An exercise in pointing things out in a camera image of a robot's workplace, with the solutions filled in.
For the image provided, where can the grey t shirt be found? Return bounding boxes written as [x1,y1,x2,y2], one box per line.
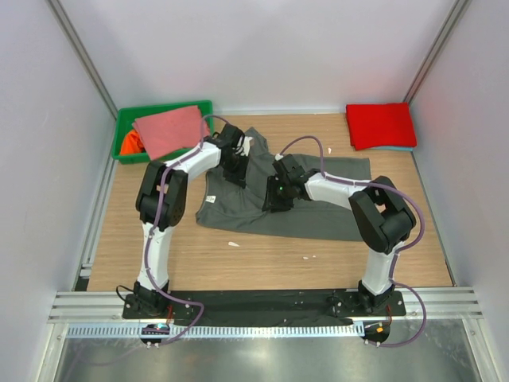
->
[196,127,362,242]

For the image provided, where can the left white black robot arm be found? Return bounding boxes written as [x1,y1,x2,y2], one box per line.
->
[122,123,251,318]

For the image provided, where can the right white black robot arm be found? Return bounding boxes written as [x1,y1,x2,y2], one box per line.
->
[262,154,416,315]

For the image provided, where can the pink folded t shirt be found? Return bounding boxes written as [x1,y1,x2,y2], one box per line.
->
[133,106,210,160]

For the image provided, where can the orange t shirt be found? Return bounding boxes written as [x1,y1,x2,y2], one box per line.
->
[119,129,146,156]

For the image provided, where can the green plastic bin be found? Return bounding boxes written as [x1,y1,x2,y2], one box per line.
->
[111,99,213,164]

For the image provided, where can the red folded t shirt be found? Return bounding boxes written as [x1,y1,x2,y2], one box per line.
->
[345,103,418,150]

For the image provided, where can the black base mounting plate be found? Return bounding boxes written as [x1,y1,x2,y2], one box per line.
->
[122,289,406,327]

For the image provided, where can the light blue folded t shirt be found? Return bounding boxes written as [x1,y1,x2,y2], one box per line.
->
[373,146,414,152]

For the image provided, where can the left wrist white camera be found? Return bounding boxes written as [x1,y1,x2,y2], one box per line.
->
[241,136,254,157]

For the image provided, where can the aluminium frame rail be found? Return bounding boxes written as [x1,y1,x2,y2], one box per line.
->
[47,290,128,324]

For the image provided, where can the white slotted cable duct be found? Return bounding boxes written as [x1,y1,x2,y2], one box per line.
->
[66,322,364,339]

